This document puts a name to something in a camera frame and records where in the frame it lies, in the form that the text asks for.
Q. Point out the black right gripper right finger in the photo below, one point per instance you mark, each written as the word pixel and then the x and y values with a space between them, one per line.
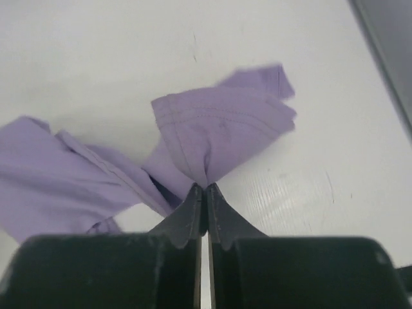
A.
pixel 226 225

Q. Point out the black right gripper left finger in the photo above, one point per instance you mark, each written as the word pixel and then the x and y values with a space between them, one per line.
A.
pixel 187 222

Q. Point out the lavender t shirt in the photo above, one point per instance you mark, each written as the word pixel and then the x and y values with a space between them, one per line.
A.
pixel 51 183

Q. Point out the right aluminium frame post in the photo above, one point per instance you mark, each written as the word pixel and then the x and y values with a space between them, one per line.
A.
pixel 386 27

